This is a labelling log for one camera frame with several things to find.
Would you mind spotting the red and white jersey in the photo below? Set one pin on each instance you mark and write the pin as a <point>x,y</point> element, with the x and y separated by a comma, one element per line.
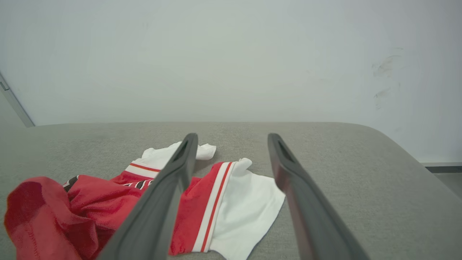
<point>90,206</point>

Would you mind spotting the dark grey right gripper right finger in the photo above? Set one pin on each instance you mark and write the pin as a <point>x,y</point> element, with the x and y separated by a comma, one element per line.
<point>310,216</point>

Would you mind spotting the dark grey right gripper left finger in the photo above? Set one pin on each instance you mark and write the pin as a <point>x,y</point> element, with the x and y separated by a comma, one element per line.
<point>155,216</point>

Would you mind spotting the grey wall baseboard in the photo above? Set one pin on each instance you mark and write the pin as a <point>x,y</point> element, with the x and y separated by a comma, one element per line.
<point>444,168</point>

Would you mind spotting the grey door frame strip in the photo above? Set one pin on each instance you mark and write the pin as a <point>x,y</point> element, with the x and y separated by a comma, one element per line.
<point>14,103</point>

